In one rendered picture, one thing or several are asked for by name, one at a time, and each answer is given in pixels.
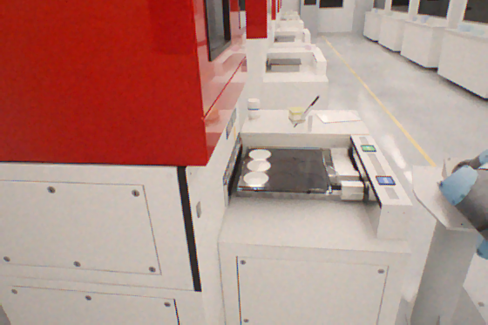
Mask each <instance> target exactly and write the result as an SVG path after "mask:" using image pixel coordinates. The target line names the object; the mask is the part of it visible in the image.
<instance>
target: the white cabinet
mask: <svg viewBox="0 0 488 325"><path fill-rule="evenodd" d="M218 251H219V259H220V274H221V283H222V290H223V306H224V315H225V322H226V325H395V320H396V318H397V310H398V306H399V302H400V299H401V296H402V290H403V284H404V281H405V278H406V274H407V272H408V266H409V262H410V257H411V254H395V253H382V252H356V251H342V250H329V249H317V248H303V247H265V246H252V245H239V244H227V243H218Z"/></svg>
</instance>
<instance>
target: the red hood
mask: <svg viewBox="0 0 488 325"><path fill-rule="evenodd" d="M246 55H247V44H246V18H245V0H0V161H27V162H85V163H113V164H142V165H171V166H207V162H209V160H210V159H211V157H212V156H213V151H214V149H215V147H216V146H217V145H218V141H219V139H220V136H221V135H222V133H223V130H224V128H225V126H226V125H227V122H228V120H229V117H230V115H231V114H232V112H233V110H234V107H235V104H236V103H237V101H238V99H239V96H240V95H241V92H242V90H243V88H244V85H245V83H246V82H247V56H246Z"/></svg>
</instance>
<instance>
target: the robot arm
mask: <svg viewBox="0 0 488 325"><path fill-rule="evenodd" d="M439 191H440V192H441V193H442V194H443V195H444V197H445V198H446V199H447V200H448V201H449V202H450V204H451V205H453V206H454V207H455V208H456V209H457V210H458V211H459V212H460V213H461V214H462V215H463V216H464V217H465V219H466V220H468V221H469V222H470V223H471V225H473V226H474V227H475V228H476V230H477V231H478V232H479V234H478V237H477V239H476V246H475V251H476V255H477V256H478V257H481V258H483V259H486V260H487V261H488V148H486V149H485V150H483V151H482V152H481V153H480V154H479V155H478V156H477V157H475V158H474V159H466V160H464V161H462V162H459V163H458V164H456V165H455V167H454V168H453V169H452V172H451V175H450V176H449V177H448V178H445V179H444V180H443V181H441V182H440V183H439Z"/></svg>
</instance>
